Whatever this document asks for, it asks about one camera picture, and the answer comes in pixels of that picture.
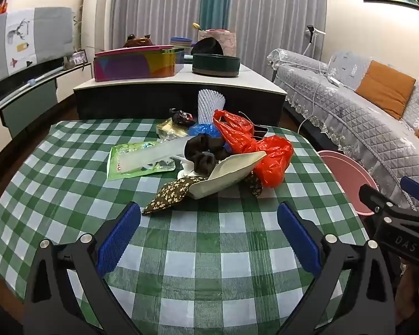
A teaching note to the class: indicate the teal curtain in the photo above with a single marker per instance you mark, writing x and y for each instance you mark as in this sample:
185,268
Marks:
214,0

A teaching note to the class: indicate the black elastic band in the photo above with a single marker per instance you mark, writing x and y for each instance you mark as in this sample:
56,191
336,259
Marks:
202,146

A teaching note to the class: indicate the dark green round container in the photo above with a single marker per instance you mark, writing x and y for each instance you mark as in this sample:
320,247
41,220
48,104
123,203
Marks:
214,64

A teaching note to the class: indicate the cream paper bag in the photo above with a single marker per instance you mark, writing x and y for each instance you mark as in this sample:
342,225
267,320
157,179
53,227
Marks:
227,178

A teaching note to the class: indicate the pink plastic bin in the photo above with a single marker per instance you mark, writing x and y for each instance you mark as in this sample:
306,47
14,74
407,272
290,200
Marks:
345,178

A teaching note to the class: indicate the black and red wrapper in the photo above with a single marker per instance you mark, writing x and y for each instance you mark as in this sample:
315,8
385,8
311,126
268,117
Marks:
181,116

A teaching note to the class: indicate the green wet wipes packet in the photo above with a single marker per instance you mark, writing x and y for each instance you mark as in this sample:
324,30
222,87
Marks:
125,153

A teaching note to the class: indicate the pink woven basket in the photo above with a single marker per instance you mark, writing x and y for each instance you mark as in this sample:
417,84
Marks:
227,42

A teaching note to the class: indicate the white-topped coffee table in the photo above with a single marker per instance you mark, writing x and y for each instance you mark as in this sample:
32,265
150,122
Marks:
125,101

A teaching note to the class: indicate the grey quilted sofa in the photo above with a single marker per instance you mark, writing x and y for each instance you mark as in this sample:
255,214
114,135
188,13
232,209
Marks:
352,122

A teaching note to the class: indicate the stack of coloured bowls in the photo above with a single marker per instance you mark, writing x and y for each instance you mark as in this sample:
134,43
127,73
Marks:
181,42

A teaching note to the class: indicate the colourful tin box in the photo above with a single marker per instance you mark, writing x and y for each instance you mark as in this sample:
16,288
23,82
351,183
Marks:
132,64

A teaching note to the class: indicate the grey deer-print television cover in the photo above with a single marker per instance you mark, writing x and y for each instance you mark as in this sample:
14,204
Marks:
49,31

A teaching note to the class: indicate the person's right hand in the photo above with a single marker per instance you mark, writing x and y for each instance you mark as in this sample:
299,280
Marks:
417,296

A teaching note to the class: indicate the brown floral cloth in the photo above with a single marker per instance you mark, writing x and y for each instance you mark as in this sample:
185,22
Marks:
171,195

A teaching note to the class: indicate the small photo frame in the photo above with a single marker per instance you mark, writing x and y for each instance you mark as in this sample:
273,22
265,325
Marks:
78,57

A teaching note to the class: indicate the grey curtain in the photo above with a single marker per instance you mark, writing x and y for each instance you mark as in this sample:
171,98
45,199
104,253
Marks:
276,17
153,7

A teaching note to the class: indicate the green checkered tablecloth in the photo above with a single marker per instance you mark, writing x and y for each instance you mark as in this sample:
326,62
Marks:
202,251

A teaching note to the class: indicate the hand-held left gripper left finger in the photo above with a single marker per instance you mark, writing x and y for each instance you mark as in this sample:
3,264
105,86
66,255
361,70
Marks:
120,240

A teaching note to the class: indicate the red plastic bag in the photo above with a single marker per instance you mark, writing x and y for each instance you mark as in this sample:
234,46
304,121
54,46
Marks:
272,160

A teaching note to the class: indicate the yellow tissue pack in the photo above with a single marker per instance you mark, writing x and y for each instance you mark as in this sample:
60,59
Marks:
169,129

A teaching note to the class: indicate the white foam net sleeve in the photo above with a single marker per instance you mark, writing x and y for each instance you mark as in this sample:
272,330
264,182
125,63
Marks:
211,106

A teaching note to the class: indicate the yellow-tipped stick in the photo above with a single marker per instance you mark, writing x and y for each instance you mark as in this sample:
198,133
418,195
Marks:
195,25

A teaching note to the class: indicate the blue plastic bag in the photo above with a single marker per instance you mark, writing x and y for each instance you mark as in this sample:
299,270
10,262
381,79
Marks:
204,129

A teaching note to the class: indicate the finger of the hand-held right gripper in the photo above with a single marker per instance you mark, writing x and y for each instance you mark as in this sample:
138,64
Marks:
372,195
414,187

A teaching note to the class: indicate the television cabinet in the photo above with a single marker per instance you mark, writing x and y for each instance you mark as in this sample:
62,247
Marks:
28,108

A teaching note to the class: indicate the white standing air conditioner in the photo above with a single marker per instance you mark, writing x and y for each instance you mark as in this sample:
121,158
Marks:
97,14

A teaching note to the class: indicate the white power adapter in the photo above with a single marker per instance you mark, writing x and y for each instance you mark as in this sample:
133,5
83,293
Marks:
333,81

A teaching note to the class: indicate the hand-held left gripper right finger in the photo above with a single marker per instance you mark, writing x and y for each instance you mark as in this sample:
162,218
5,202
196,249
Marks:
298,240

